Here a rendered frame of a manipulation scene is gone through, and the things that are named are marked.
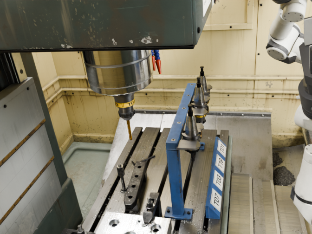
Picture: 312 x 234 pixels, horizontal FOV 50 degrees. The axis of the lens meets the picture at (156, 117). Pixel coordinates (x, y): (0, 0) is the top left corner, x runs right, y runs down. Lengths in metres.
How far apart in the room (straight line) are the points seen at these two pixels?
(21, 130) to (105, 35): 0.63
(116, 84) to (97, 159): 1.46
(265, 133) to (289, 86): 0.27
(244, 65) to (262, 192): 0.66
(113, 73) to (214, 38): 1.12
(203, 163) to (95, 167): 0.83
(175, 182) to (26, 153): 0.53
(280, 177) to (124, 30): 1.37
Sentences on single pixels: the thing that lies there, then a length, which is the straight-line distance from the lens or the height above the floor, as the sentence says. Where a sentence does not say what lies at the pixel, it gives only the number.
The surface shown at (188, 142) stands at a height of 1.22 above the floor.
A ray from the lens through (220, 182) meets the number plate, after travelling 1.36.
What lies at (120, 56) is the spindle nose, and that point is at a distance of 0.72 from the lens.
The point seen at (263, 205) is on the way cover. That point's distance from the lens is 1.57.
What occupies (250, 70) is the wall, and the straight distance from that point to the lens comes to 1.85.
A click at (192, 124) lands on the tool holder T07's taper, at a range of 1.07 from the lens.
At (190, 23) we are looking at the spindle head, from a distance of 0.61.
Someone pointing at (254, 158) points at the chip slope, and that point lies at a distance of 1.82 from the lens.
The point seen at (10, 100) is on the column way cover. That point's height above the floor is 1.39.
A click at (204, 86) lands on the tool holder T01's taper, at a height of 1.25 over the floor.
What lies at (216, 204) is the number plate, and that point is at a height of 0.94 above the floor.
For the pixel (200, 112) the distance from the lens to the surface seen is 1.25.
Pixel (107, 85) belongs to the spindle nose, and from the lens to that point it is 0.75.
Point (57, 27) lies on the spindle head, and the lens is 0.70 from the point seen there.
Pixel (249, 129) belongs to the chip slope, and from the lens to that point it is 1.91.
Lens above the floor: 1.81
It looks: 29 degrees down
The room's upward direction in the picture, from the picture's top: 6 degrees counter-clockwise
